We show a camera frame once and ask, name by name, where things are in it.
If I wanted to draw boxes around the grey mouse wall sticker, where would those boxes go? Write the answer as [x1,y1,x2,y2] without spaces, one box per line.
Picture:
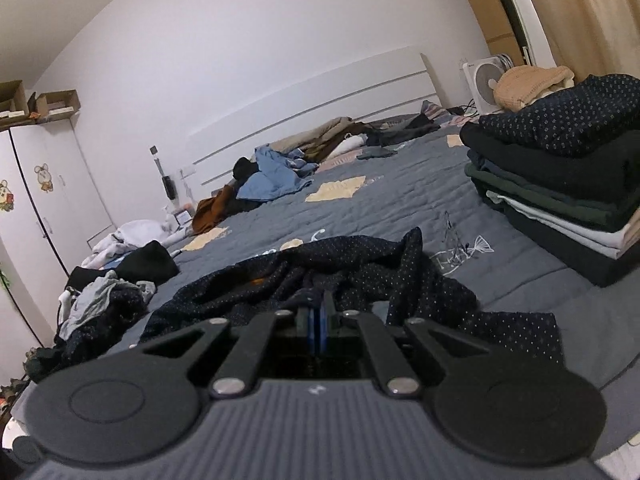
[34,162,55,193]

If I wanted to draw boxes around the white box fan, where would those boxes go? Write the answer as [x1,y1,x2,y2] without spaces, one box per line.
[461,55,516,115]

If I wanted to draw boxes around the white headboard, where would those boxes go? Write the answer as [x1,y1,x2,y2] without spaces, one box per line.
[187,46,441,188]

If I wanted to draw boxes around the white wardrobe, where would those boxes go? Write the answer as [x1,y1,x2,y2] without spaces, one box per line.
[0,122,118,356]

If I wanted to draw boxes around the dark grey pants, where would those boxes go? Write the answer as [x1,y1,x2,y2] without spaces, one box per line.
[357,112,441,161]

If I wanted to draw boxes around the grey-blue printed quilt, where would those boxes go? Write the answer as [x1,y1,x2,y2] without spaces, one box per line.
[10,115,640,461]

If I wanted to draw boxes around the beige curtain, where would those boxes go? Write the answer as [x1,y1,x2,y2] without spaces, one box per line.
[515,0,640,81]

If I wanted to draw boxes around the black crumpled garment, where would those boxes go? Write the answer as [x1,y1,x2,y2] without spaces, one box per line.
[232,156,261,183]

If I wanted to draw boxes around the black fleece garment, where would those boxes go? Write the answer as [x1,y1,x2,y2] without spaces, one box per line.
[65,266,121,293]

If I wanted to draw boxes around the black knit sweater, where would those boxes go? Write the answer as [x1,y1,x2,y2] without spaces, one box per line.
[117,240,181,283]

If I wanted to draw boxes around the striped pillow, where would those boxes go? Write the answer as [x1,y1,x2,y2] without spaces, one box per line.
[417,100,481,128]

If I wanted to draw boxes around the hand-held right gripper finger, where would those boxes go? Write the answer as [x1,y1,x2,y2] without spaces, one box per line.
[317,290,506,401]
[132,290,317,398]

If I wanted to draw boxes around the stack of folded clothes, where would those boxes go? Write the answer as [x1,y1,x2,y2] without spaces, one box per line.
[459,74,640,288]

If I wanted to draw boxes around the navy square-print garment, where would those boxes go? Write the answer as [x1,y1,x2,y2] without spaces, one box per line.
[52,287,151,361]

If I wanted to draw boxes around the black hairbrush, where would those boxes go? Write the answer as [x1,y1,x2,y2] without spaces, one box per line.
[155,156,177,201]

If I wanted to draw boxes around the light grey garment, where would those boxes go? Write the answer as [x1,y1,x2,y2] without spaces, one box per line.
[57,275,157,341]

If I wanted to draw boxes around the rust brown garment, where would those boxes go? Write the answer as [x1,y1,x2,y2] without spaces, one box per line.
[192,185,238,235]

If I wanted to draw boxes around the khaki garment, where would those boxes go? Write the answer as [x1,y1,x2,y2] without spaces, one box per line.
[270,116,368,163]

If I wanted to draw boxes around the blue denim shirt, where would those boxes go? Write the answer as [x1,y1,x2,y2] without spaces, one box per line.
[237,145,316,202]

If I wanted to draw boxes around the navy dotted orange-lined top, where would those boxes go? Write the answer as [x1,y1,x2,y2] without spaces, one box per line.
[140,227,563,376]

